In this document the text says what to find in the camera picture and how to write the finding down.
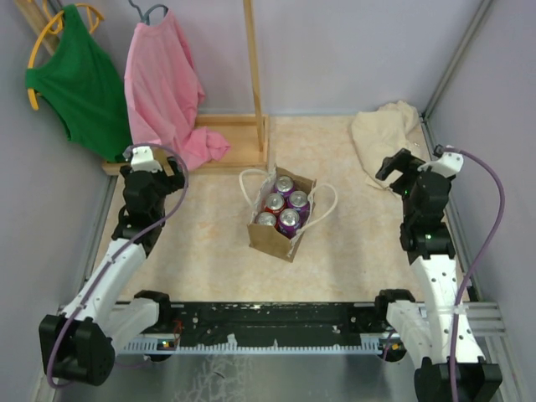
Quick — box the beige cloth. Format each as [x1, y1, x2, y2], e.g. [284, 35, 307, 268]
[350, 100, 430, 190]

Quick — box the wooden clothes rack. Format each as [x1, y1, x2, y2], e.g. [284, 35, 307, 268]
[14, 1, 270, 174]

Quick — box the red can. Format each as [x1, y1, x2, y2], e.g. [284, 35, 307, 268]
[264, 193, 286, 216]
[255, 211, 277, 227]

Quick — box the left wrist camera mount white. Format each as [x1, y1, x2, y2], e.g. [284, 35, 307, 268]
[123, 146, 162, 173]

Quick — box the purple can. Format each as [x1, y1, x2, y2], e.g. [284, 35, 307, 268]
[277, 209, 302, 239]
[287, 190, 310, 215]
[274, 175, 296, 199]

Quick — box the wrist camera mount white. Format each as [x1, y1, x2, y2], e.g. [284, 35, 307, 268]
[418, 145, 464, 179]
[123, 146, 162, 173]

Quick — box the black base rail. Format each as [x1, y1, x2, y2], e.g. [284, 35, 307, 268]
[142, 301, 393, 348]

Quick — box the pink shirt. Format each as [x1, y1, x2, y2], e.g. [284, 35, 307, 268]
[125, 11, 230, 171]

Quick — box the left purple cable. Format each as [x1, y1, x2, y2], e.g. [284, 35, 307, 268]
[44, 143, 190, 389]

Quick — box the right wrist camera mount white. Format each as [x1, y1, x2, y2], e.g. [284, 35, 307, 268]
[418, 145, 464, 179]

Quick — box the aluminium frame rail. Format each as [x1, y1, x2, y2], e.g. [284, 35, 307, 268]
[420, 0, 495, 122]

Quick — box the brown canvas tote bag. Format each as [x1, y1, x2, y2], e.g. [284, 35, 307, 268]
[239, 167, 338, 262]

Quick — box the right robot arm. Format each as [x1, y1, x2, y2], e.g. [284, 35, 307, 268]
[374, 147, 503, 401]

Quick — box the grey hanger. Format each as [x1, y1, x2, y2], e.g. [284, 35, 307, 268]
[128, 0, 169, 25]

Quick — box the yellow hanger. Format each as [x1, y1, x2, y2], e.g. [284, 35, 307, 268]
[27, 3, 105, 111]

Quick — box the green tank top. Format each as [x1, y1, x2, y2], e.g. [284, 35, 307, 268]
[25, 4, 132, 162]

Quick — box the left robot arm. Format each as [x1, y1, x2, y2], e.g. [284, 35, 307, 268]
[39, 147, 188, 389]

